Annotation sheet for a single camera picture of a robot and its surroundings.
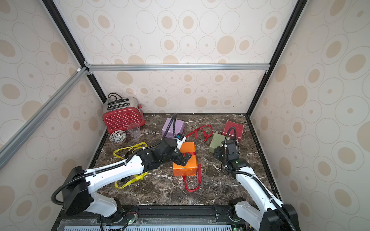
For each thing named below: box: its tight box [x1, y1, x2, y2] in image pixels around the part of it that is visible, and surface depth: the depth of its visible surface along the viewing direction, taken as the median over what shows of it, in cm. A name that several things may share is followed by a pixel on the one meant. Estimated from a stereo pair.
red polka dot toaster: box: [102, 92, 146, 134], surface depth 104 cm
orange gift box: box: [172, 141, 198, 177], surface depth 83 cm
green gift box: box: [208, 132, 231, 154], surface depth 99 cm
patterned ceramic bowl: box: [108, 129, 127, 144], surface depth 105 cm
